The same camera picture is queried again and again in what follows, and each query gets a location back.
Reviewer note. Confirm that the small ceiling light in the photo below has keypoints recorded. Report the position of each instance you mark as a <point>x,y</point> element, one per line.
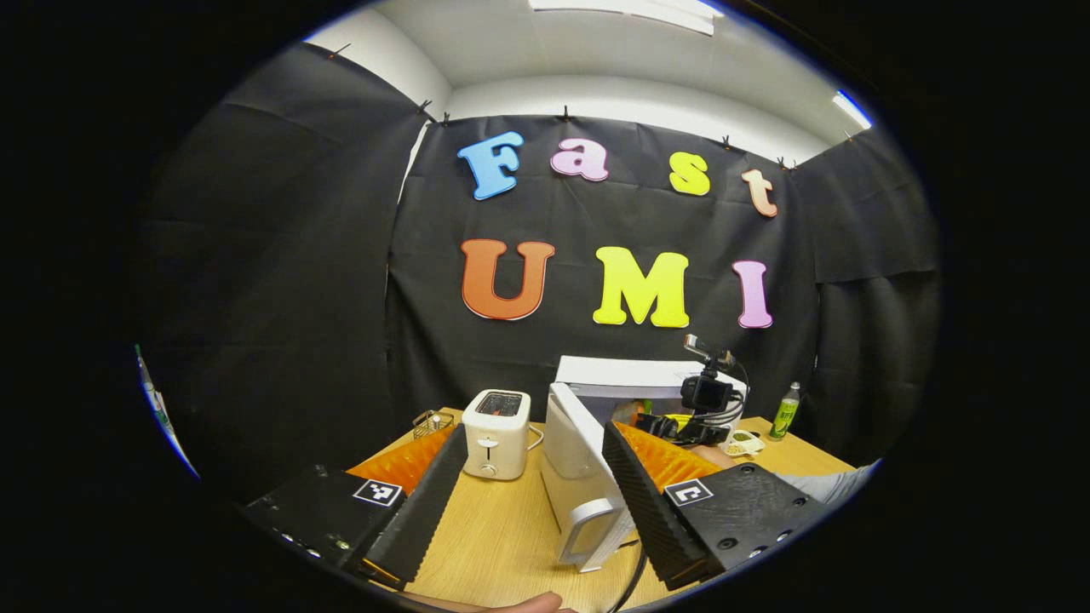
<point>851,109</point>

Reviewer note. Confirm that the green drink bottle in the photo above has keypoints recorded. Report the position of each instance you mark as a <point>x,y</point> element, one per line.
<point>785,417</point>

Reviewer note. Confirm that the cream toaster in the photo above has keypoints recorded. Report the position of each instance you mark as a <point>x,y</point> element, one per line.
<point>498,443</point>

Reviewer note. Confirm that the white divided dish with beans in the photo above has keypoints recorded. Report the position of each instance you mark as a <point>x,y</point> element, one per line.
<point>745,443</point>

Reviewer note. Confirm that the white microwave oven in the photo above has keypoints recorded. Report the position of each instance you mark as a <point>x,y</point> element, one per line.
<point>570,443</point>

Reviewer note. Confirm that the long ceiling light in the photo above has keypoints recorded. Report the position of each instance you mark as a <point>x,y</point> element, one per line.
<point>630,10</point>

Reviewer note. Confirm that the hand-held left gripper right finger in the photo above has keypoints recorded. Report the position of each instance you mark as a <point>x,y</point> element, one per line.
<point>647,511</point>

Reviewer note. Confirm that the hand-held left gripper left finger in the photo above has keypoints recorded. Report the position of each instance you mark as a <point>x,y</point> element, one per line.
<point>430,511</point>

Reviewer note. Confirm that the black backdrop cloth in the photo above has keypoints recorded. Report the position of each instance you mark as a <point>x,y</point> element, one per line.
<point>298,298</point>

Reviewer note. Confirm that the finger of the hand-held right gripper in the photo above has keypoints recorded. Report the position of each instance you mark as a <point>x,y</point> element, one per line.
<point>628,412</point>

